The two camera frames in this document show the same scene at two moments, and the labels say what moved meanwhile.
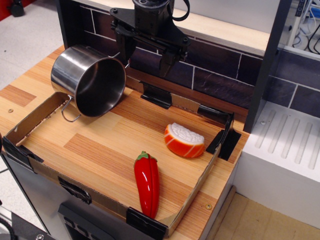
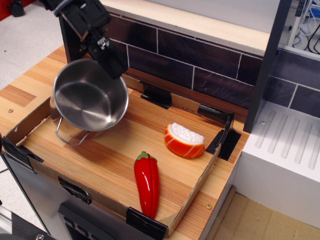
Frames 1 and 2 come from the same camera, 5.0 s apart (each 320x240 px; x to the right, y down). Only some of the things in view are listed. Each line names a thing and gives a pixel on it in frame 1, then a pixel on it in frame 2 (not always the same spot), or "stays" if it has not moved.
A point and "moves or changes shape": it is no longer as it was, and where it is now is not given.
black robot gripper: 152,21 to 80,21
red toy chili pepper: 146,170 stays
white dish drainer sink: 279,166 stays
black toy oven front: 84,221 stays
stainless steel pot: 94,81 moves or changes shape
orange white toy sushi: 183,142 stays
